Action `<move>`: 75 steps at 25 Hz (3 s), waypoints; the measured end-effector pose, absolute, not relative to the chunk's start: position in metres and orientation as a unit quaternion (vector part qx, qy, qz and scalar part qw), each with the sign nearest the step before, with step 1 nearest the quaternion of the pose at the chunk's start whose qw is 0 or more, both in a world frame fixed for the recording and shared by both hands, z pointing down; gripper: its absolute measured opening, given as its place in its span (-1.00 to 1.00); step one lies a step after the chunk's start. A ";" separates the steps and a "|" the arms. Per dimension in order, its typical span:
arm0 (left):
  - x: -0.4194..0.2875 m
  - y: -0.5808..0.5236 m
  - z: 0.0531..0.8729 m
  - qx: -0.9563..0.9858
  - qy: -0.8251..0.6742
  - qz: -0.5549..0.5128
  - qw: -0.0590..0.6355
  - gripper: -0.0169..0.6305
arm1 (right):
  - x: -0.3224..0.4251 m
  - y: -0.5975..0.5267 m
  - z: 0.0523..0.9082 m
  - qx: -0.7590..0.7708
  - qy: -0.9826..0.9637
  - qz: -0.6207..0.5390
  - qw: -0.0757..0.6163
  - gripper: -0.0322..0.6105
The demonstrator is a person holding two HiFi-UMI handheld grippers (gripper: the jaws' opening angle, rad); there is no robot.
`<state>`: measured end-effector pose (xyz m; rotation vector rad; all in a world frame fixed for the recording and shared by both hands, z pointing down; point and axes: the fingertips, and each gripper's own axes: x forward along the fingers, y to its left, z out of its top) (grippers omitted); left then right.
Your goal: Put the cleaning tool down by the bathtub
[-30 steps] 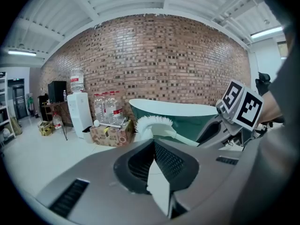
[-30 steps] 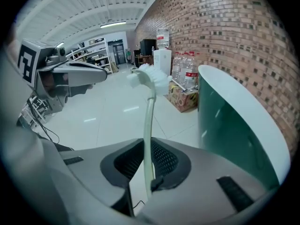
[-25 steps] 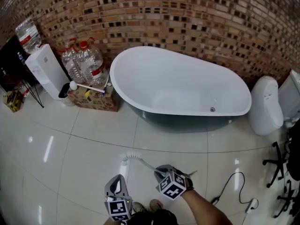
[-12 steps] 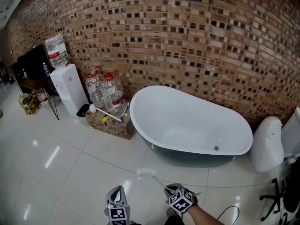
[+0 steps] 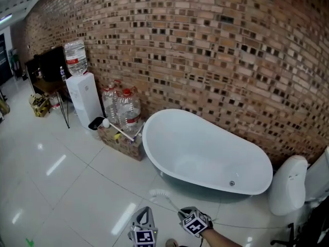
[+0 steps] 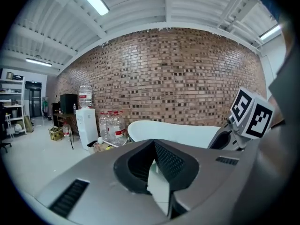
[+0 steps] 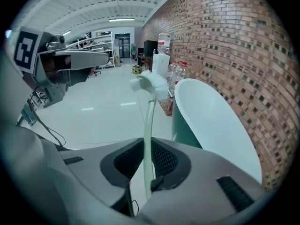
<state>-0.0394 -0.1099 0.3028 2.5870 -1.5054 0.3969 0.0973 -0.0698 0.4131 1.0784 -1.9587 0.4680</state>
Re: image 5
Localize black chair base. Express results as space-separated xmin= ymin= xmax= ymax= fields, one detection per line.
xmin=269 ymin=199 xmax=329 ymax=247

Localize black monitor screen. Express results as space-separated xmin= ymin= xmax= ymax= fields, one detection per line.
xmin=39 ymin=46 xmax=73 ymax=83

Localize red and white canister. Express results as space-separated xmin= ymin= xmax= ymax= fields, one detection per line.
xmin=49 ymin=95 xmax=61 ymax=111

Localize person's right forearm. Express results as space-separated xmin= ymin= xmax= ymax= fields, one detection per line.
xmin=200 ymin=228 xmax=244 ymax=247

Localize white urinal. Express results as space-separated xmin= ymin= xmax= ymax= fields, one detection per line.
xmin=268 ymin=154 xmax=308 ymax=217

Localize black waste bin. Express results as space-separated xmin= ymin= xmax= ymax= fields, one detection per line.
xmin=88 ymin=116 xmax=106 ymax=131

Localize white oval bathtub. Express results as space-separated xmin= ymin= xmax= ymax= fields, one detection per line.
xmin=142 ymin=109 xmax=273 ymax=196

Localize large empty clear bottle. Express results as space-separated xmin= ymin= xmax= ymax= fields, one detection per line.
xmin=116 ymin=86 xmax=142 ymax=135
xmin=102 ymin=82 xmax=121 ymax=126

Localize white water dispenser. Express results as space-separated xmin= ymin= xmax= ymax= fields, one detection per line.
xmin=65 ymin=72 xmax=105 ymax=131

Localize white thin handled brush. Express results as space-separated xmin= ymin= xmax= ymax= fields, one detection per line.
xmin=130 ymin=121 xmax=146 ymax=144

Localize clear water dispenser jug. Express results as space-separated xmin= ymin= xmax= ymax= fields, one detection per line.
xmin=63 ymin=39 xmax=88 ymax=77

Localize yellow and black box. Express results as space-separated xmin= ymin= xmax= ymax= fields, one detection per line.
xmin=28 ymin=93 xmax=51 ymax=118

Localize white cleaning tool brush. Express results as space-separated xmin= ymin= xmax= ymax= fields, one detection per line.
xmin=149 ymin=189 xmax=186 ymax=215

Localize white ball-head stick brush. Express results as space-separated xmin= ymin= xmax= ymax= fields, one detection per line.
xmin=102 ymin=119 xmax=136 ymax=142

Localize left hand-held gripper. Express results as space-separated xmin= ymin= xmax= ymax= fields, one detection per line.
xmin=127 ymin=206 xmax=159 ymax=247

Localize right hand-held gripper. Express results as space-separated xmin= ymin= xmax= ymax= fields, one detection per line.
xmin=177 ymin=206 xmax=214 ymax=238

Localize dark table with hairpin legs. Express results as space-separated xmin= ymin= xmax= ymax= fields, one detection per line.
xmin=32 ymin=78 xmax=71 ymax=129

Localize brown cardboard box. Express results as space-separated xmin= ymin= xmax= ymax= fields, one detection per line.
xmin=97 ymin=122 xmax=145 ymax=162

